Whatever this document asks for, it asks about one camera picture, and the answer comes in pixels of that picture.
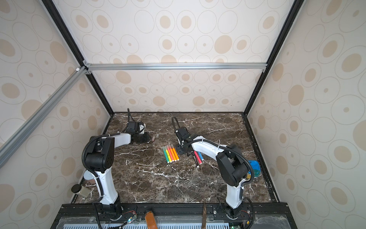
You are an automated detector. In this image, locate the orange marker pen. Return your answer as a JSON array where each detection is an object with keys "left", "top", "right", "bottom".
[
  {"left": 171, "top": 144, "right": 180, "bottom": 161},
  {"left": 168, "top": 145, "right": 177, "bottom": 161}
]

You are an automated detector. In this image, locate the red-pink marker pen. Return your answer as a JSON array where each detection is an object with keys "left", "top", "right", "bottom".
[{"left": 194, "top": 151, "right": 202, "bottom": 165}]

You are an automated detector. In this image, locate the blue marker pen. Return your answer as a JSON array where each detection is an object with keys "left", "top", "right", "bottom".
[{"left": 197, "top": 152, "right": 204, "bottom": 161}]

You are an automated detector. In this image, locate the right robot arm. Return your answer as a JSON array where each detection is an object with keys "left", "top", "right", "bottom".
[{"left": 174, "top": 127, "right": 254, "bottom": 211}]

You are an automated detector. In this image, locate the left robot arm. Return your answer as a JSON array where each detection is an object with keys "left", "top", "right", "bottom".
[{"left": 82, "top": 132, "right": 151, "bottom": 206}]

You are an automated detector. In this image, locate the pink marker pen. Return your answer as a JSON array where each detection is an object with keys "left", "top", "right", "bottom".
[{"left": 167, "top": 145, "right": 174, "bottom": 162}]

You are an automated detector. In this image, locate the yellow marker pen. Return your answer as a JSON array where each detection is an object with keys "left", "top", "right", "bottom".
[{"left": 164, "top": 146, "right": 172, "bottom": 163}]

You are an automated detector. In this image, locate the green marker pen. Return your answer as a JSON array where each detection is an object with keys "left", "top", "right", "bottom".
[{"left": 162, "top": 146, "right": 170, "bottom": 163}]

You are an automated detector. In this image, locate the blue-lidded plastic cup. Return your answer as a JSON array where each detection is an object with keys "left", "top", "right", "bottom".
[{"left": 248, "top": 160, "right": 261, "bottom": 177}]

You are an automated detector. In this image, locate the brown thin stick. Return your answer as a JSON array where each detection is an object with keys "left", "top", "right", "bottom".
[{"left": 201, "top": 203, "right": 207, "bottom": 229}]

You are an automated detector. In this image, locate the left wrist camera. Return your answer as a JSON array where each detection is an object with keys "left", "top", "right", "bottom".
[{"left": 125, "top": 121, "right": 146, "bottom": 134}]

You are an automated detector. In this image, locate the orange-brown handle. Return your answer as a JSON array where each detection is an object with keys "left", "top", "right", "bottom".
[{"left": 144, "top": 211, "right": 158, "bottom": 229}]

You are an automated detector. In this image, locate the horizontal aluminium rail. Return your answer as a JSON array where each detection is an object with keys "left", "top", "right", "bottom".
[{"left": 86, "top": 63, "right": 267, "bottom": 71}]

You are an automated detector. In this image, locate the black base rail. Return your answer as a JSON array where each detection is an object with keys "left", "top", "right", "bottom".
[{"left": 51, "top": 203, "right": 297, "bottom": 229}]

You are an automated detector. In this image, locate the diagonal aluminium rail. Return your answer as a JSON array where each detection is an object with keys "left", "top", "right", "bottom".
[{"left": 1, "top": 66, "right": 86, "bottom": 167}]

